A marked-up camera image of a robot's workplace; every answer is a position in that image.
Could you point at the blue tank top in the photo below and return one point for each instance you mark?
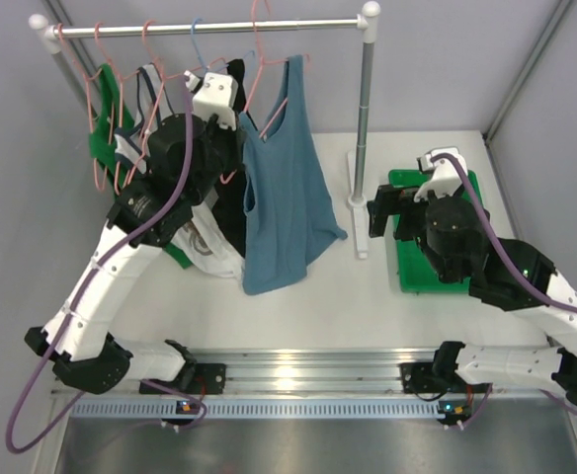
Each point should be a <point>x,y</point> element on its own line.
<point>290,219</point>

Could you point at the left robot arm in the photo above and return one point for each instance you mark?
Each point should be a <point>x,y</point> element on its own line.
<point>187,155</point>

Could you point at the green tank top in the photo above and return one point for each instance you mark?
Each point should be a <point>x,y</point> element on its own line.
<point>162,185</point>

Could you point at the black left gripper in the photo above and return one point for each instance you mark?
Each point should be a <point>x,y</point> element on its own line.
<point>230,140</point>

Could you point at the black tank top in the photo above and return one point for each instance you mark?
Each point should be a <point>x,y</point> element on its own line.
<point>228,211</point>

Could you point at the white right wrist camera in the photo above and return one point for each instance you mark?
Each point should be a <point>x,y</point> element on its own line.
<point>444,180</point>

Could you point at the white printed tank top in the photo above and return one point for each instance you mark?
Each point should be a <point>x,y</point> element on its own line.
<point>204,252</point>

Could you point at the aluminium rail base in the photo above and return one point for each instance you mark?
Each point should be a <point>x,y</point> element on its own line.
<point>318,370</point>

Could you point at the blue wire hanger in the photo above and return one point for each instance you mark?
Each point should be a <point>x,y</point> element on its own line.
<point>220,65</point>

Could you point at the pink hanger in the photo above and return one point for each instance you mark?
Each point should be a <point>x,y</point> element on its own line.
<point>262,63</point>
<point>100,174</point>
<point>114,114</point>
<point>204,164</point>

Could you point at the white garment rack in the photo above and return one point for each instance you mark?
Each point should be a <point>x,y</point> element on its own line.
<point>366,22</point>

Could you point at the green plastic tray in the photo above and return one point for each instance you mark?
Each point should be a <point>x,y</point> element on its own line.
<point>416,273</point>

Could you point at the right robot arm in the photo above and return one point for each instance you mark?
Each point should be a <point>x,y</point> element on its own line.
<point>454,235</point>

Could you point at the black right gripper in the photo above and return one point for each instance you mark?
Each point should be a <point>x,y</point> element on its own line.
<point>389,200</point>

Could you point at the perforated cable duct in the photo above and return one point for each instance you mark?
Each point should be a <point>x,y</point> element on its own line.
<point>266,409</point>

